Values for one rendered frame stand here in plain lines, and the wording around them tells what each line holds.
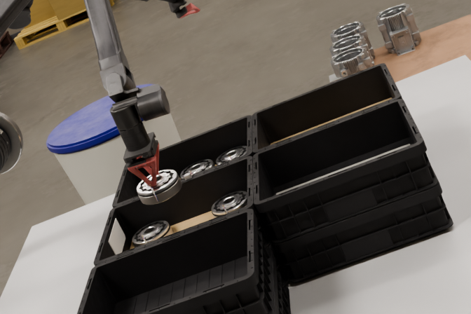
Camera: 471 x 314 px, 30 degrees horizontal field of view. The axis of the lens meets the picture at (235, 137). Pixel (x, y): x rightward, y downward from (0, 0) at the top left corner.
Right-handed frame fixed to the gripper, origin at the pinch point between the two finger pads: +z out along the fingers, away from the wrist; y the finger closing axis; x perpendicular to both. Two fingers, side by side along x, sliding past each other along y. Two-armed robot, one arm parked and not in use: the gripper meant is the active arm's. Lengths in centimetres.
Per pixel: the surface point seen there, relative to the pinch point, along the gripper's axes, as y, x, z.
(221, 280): -20.2, -10.6, 18.9
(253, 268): -37.9, -22.2, 7.1
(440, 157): 27, -66, 31
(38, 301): 26, 54, 38
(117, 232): 8.9, 17.1, 15.5
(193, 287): -18.8, -3.7, 19.5
